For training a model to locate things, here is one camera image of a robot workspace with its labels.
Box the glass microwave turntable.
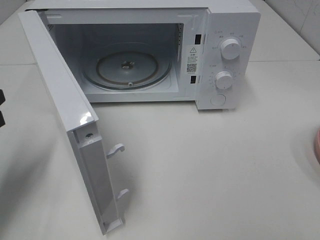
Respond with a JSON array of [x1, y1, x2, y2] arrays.
[[82, 42, 172, 91]]

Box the white microwave door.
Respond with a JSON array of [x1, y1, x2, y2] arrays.
[[18, 10, 129, 235]]

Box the white warning label sticker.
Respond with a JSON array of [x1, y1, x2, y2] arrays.
[[184, 44, 200, 74]]

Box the white microwave oven body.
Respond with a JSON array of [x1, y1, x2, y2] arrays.
[[24, 0, 261, 110]]

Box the white microwave knob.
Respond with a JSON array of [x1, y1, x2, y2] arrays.
[[214, 71, 234, 90], [220, 37, 241, 60]]

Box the pink round plate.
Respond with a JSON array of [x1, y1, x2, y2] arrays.
[[314, 129, 320, 163]]

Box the round white door button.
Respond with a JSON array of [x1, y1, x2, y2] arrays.
[[210, 94, 226, 107]]

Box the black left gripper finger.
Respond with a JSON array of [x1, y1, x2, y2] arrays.
[[0, 89, 6, 105], [0, 111, 6, 127]]

